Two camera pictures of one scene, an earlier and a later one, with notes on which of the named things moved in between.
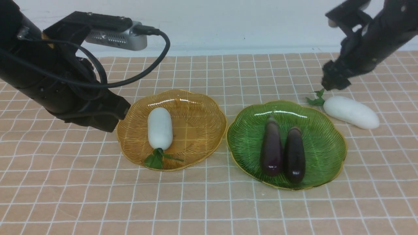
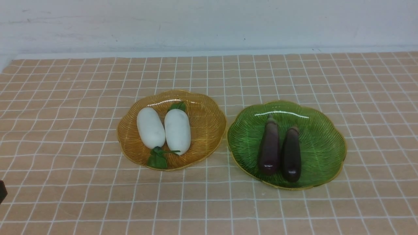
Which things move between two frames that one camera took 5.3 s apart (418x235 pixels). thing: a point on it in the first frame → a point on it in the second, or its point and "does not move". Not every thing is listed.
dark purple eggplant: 271,153 does not move
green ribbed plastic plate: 325,144 does not move
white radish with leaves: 348,110 → 177,128
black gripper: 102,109 → 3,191
